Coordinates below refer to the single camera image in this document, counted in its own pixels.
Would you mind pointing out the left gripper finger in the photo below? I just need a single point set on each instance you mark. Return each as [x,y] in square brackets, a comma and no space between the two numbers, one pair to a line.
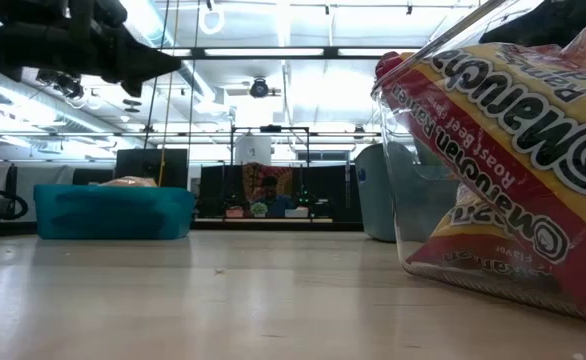
[148,60]
[133,87]

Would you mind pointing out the small green potted plant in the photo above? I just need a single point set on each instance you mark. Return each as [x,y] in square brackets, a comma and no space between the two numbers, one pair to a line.
[259,209]

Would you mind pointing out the clear plastic bin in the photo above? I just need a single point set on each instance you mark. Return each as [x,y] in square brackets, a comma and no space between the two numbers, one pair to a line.
[398,150]

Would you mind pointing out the patterned wall tapestry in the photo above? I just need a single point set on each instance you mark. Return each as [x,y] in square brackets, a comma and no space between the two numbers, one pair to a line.
[253,175]

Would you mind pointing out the black metal stand frame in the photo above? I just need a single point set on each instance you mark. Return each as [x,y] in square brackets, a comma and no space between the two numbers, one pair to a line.
[270,129]

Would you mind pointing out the black overhead camera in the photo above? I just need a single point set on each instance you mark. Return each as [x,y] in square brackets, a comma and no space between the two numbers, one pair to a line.
[259,88]

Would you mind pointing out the white cylinder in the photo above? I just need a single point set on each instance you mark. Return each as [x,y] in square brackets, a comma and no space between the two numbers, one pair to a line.
[253,150]

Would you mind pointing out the black overhead frame bar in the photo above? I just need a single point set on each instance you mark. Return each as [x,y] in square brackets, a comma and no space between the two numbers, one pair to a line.
[273,51]

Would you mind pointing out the deep teal plastic bin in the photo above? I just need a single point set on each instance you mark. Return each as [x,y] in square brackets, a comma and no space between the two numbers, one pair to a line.
[375,195]

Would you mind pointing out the person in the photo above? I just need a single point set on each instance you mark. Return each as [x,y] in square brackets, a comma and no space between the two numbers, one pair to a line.
[273,200]

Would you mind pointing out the black monitor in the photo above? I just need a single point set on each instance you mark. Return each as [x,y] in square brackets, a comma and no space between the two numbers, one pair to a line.
[150,167]

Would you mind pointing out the shallow teal plastic bin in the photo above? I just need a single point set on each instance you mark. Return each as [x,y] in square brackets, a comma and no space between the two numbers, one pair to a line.
[113,212]

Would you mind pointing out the orange Maruchan ramen pack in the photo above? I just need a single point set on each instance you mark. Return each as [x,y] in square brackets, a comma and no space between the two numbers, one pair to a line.
[128,182]

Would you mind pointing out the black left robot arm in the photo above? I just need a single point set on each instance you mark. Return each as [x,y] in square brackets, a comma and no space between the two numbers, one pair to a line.
[28,40]

